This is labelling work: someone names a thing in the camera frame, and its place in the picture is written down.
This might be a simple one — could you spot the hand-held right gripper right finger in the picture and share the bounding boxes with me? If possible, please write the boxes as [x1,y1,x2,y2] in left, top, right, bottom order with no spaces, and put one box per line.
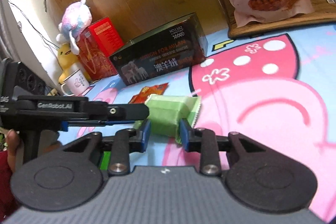
[179,119,265,176]

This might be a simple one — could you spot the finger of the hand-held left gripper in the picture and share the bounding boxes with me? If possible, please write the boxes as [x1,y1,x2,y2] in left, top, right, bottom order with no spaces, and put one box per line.
[62,120,135,131]
[87,101,150,122]

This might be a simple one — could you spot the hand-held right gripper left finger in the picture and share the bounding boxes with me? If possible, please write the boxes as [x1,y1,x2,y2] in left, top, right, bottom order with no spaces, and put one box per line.
[62,119,152,176]

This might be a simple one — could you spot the light green snack packet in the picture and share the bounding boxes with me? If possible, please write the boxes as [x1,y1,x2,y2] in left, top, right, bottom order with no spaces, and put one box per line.
[134,95,202,145]

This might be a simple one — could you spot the person's left forearm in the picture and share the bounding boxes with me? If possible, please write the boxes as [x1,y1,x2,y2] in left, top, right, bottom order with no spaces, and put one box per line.
[0,151,19,216]

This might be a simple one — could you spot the person's left hand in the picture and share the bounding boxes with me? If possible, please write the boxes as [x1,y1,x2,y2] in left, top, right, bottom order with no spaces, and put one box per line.
[5,129,21,172]

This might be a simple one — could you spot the orange snack packet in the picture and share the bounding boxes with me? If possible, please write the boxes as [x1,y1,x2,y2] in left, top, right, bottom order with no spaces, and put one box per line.
[128,83,169,104]

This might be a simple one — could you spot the white enamel mug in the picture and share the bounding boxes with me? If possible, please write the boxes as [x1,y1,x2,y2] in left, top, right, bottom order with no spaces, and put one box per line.
[60,69,90,97]

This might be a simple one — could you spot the yellow plush toy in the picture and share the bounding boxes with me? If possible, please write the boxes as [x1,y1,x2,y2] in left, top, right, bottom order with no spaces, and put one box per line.
[57,44,80,84]

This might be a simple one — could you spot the black printed box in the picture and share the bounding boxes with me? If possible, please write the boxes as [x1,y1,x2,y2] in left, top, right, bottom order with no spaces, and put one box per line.
[109,13,209,86]

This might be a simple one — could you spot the red box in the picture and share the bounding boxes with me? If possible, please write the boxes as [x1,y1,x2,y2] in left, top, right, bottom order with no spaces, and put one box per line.
[77,17,125,81]

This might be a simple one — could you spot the pastel plush toy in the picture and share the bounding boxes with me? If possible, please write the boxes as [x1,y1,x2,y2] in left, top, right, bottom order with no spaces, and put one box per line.
[56,0,93,55]

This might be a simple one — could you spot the cartoon printed bedsheet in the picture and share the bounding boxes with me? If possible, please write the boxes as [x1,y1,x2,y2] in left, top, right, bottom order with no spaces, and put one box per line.
[52,22,336,223]

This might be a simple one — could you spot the black wall cable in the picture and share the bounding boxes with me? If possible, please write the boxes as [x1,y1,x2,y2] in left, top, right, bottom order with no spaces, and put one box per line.
[0,0,61,49]

